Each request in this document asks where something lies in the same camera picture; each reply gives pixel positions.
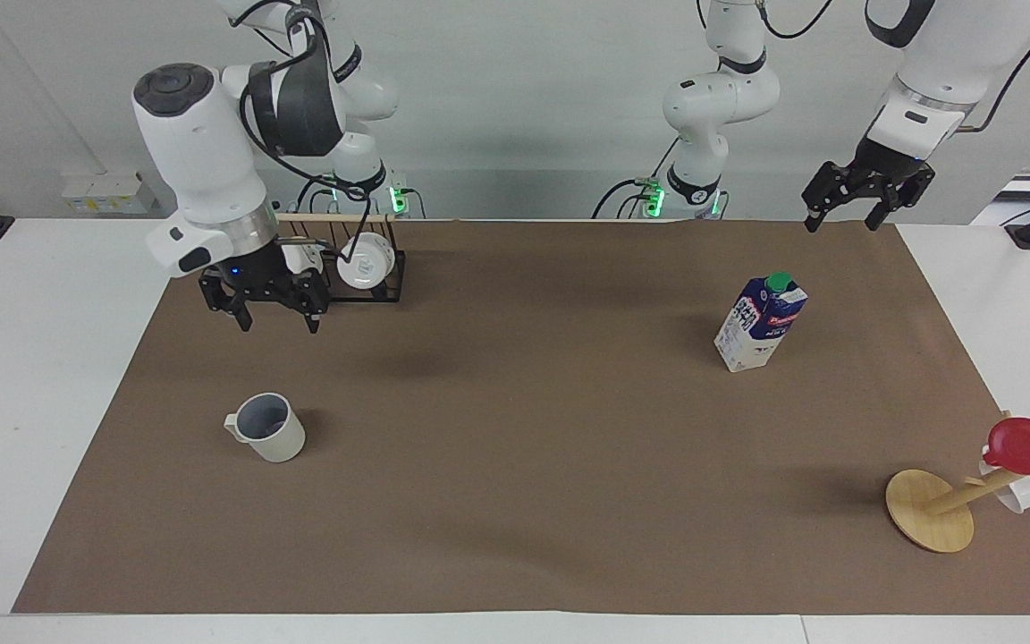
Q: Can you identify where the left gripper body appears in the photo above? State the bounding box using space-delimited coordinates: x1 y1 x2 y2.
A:
851 136 931 199

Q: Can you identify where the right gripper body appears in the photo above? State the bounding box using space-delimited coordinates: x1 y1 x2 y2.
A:
221 243 301 304

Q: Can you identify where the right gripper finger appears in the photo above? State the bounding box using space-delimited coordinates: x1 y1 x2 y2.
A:
198 271 255 334
286 266 332 335

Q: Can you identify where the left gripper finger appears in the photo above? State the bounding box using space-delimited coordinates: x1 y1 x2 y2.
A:
802 160 861 234
865 164 937 233

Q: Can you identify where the white cup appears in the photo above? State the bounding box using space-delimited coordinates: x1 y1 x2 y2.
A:
978 460 1030 515
336 233 396 291

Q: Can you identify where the blue and white milk carton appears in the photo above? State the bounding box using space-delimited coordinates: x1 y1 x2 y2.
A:
713 271 809 374

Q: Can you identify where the white power strip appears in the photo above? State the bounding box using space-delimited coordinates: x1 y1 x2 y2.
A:
61 171 160 216

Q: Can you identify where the wooden mug stand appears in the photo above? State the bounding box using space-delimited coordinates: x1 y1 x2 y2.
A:
885 411 1030 554

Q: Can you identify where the black wire rack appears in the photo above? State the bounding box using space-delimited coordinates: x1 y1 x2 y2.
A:
274 211 408 305

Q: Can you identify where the grey cup with handle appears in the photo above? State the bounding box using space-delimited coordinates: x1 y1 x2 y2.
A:
224 392 307 464

